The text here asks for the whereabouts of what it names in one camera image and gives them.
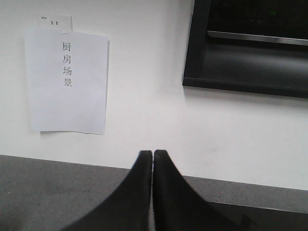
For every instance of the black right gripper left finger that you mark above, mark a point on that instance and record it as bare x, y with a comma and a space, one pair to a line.
127, 207

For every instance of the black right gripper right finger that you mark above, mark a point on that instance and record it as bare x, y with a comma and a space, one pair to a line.
178, 207

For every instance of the small white label card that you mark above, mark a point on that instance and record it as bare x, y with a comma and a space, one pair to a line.
54, 21

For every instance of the black range hood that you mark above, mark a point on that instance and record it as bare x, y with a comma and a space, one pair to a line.
258, 46

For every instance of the white paper sheet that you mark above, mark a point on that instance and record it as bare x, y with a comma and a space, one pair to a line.
67, 80

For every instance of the black induction cooktop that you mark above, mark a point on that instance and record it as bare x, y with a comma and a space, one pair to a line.
263, 219

